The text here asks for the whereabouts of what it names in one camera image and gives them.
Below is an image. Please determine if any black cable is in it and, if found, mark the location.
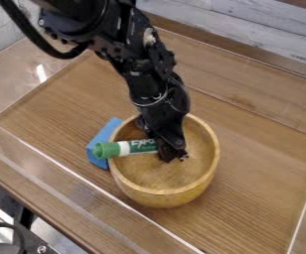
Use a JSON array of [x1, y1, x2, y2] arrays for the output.
[[0, 221, 32, 254]]

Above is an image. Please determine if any green Expo marker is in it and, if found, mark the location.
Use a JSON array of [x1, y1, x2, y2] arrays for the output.
[[91, 139, 158, 159]]

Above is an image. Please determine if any brown wooden bowl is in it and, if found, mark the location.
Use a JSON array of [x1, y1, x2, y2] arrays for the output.
[[109, 114, 221, 208]]

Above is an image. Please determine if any black metal stand base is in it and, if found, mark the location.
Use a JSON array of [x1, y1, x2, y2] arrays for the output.
[[11, 229, 60, 254]]

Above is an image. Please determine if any blue foam block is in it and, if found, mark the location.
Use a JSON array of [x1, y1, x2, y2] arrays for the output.
[[85, 117, 125, 171]]

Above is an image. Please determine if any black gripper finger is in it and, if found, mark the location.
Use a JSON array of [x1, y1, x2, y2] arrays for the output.
[[134, 116, 153, 136], [157, 139, 188, 163]]

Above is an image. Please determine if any clear acrylic tray wall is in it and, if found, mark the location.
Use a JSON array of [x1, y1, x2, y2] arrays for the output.
[[0, 127, 204, 254]]

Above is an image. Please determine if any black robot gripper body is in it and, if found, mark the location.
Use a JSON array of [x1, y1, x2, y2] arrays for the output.
[[94, 19, 190, 149]]

